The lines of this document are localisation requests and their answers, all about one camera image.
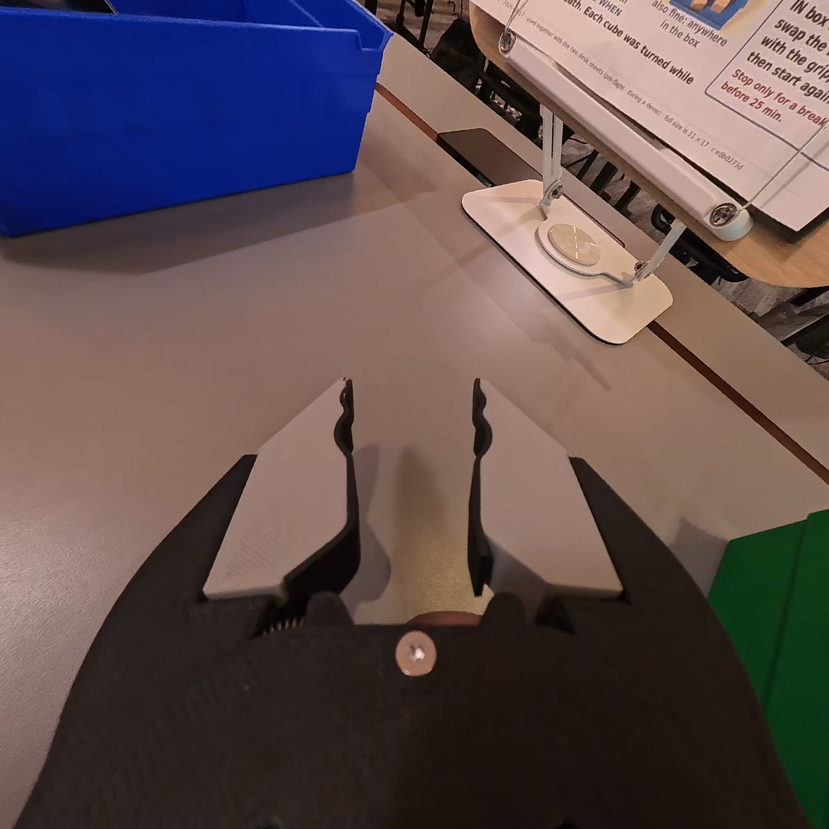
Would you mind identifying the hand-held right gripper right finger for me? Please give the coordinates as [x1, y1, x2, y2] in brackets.
[468, 378, 624, 616]

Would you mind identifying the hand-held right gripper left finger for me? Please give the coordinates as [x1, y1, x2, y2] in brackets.
[203, 377, 361, 600]

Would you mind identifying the green plastic bin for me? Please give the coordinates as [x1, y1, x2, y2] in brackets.
[707, 509, 829, 829]

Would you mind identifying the blue plastic bin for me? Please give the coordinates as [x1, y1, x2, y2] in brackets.
[0, 0, 394, 238]

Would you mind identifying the instruction sheet on stand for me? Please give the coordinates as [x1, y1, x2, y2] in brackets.
[461, 0, 829, 345]

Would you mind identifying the printed instruction sheet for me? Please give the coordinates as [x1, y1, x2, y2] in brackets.
[482, 0, 829, 232]

